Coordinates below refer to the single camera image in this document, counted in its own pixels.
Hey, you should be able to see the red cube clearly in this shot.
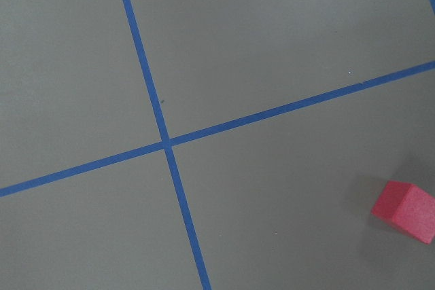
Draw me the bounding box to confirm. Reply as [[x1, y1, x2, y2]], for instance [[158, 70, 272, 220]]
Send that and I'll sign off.
[[371, 181, 434, 244]]

